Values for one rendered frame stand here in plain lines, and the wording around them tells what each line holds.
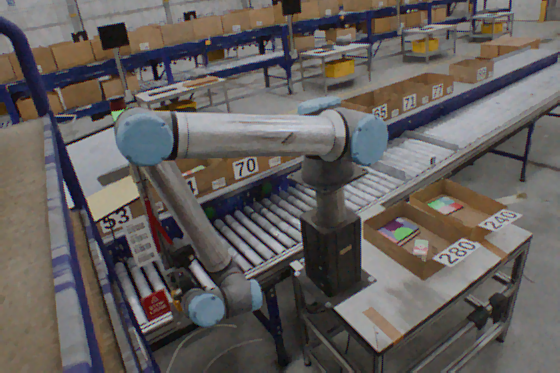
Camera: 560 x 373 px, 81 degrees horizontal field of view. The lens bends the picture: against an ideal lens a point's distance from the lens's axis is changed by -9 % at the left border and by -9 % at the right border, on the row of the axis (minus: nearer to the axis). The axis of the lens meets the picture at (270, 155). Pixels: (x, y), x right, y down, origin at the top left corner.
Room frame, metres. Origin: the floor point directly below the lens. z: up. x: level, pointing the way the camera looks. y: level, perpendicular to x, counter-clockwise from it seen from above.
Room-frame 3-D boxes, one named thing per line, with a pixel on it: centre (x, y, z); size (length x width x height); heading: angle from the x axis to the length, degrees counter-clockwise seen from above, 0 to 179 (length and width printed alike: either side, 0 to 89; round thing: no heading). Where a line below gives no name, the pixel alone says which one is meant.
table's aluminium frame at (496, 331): (1.24, -0.59, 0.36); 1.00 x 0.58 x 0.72; 116
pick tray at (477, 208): (1.42, -0.89, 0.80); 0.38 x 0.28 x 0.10; 23
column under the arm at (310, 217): (1.15, -0.19, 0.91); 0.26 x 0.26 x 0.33; 26
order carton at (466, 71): (3.47, -2.21, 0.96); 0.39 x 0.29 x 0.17; 120
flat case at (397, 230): (1.36, -0.55, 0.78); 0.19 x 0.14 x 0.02; 119
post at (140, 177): (1.09, 0.45, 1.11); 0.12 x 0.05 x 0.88; 120
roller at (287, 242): (1.63, 0.07, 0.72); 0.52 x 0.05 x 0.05; 30
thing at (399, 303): (1.24, -0.59, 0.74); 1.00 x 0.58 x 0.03; 116
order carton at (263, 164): (2.10, 0.16, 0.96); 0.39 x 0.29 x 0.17; 120
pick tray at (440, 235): (1.27, -0.60, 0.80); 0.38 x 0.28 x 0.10; 25
